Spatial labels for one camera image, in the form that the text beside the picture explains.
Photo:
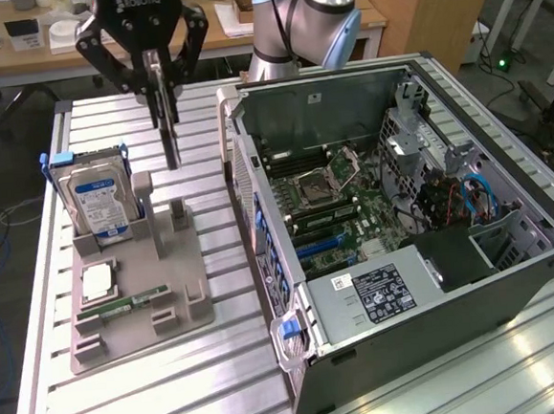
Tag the grey power supply unit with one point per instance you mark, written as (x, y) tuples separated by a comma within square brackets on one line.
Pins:
[(361, 301)]

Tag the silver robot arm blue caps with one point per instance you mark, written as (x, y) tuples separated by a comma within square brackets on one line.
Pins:
[(292, 28)]

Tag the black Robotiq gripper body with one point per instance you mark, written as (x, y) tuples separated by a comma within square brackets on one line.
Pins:
[(139, 16)]

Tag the white box with round dish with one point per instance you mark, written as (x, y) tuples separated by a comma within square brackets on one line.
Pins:
[(62, 37)]

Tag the wooden cabinet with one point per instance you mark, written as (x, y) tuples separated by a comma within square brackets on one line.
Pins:
[(439, 7)]

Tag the metal socket cover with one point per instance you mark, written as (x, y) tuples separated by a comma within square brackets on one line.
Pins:
[(345, 163)]

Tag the open black PC case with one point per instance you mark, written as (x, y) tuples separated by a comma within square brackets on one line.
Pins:
[(458, 317)]

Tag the white paper stack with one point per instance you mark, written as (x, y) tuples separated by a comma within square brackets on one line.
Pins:
[(233, 21)]

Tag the green motherboard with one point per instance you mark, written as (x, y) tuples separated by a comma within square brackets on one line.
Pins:
[(373, 209)]

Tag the graphics card with metal bracket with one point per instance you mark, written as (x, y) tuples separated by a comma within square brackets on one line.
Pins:
[(170, 143)]

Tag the black plastic shroud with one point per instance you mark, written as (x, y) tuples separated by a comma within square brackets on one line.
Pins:
[(453, 255)]

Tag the blue expansion slot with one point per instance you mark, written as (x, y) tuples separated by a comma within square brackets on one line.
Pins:
[(323, 245)]

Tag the CPU socket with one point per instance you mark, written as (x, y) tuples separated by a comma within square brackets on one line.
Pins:
[(313, 188)]

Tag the blue case latch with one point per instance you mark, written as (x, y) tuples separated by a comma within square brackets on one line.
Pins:
[(288, 331)]

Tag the silver CPU chip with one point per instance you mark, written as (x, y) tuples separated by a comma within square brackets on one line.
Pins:
[(97, 282)]

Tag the black stand base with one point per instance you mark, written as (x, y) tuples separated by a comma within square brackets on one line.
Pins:
[(553, 113)]

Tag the hard disk with blue carrier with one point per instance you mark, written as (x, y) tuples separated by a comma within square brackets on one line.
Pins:
[(96, 202)]

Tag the wooden desk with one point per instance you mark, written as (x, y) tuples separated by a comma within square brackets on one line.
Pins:
[(7, 65)]

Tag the metal drive cage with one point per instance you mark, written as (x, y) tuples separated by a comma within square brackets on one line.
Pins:
[(406, 144)]

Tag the device with green light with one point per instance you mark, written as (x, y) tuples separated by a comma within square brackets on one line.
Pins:
[(502, 63)]

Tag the black office chair base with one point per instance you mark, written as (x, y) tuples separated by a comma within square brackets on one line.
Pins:
[(24, 104)]

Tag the black RAM slots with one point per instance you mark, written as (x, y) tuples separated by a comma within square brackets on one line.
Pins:
[(295, 160)]

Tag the green RAM stick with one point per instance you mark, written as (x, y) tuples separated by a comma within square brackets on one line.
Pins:
[(121, 304)]

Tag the grey parts rack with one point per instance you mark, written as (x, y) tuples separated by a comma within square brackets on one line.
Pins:
[(138, 333)]

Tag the metal disk bay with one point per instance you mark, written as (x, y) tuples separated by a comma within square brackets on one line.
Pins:
[(505, 242)]

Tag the white box with black top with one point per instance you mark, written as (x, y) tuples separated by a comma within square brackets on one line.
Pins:
[(24, 34)]

